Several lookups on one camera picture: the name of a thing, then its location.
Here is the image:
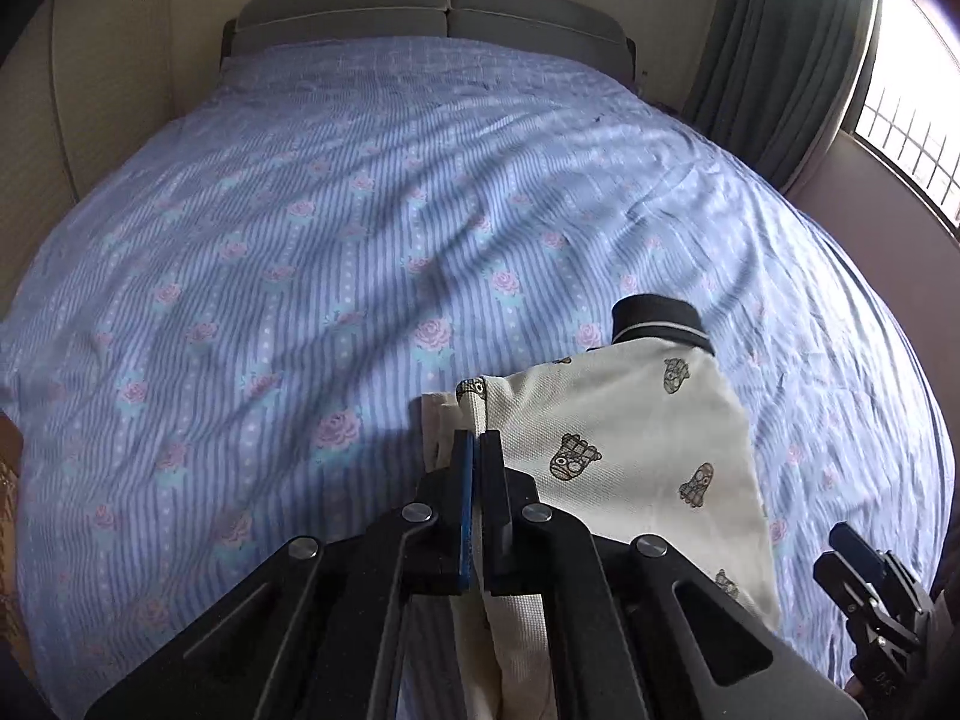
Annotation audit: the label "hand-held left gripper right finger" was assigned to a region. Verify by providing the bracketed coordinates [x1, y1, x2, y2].
[480, 429, 863, 720]

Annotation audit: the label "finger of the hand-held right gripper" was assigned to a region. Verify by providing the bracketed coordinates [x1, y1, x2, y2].
[829, 522, 887, 572]
[813, 550, 871, 616]

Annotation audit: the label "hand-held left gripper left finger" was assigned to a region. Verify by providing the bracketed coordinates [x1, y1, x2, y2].
[84, 429, 477, 720]

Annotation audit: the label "cream printed polo shirt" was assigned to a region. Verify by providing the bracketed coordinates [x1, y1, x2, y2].
[420, 294, 782, 720]

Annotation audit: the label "blue striped floral bedsheet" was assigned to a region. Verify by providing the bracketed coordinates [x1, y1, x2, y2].
[0, 34, 950, 720]

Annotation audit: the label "window with grille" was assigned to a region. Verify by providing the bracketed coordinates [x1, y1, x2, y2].
[840, 0, 960, 241]

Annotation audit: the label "brown plaid sweater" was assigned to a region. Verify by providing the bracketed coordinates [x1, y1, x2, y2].
[0, 416, 27, 578]

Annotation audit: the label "grey-green curtain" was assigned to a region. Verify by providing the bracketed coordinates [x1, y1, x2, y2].
[679, 0, 882, 192]

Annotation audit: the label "grey padded headboard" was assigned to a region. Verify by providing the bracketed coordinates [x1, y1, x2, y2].
[220, 0, 638, 83]

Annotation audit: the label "cream wardrobe doors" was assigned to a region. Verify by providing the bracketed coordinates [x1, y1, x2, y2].
[0, 0, 248, 301]

